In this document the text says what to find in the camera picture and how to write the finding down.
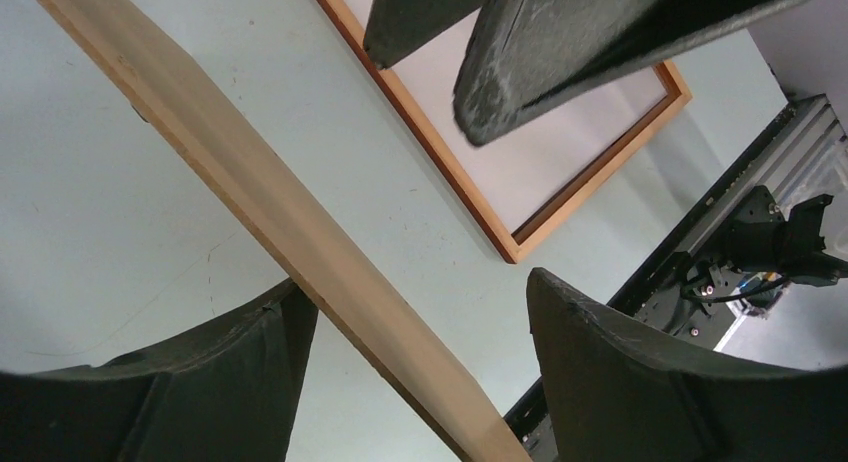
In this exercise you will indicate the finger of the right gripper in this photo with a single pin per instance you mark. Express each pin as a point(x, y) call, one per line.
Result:
point(528, 57)
point(397, 28)

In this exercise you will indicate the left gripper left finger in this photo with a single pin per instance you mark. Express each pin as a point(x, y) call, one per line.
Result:
point(226, 390)

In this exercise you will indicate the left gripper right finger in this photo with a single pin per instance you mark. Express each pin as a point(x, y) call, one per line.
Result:
point(619, 390)

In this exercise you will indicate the brown backing board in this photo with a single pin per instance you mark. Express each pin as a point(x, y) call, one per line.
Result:
point(177, 97)

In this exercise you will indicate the landscape photo print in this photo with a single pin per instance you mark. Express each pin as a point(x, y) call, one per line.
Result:
point(521, 171)

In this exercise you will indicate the wooden picture frame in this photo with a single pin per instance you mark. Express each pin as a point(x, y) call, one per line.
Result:
point(348, 16)

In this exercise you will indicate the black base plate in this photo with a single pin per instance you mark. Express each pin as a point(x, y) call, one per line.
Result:
point(648, 293)

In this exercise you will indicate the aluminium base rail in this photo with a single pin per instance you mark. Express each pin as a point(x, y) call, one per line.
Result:
point(778, 159)

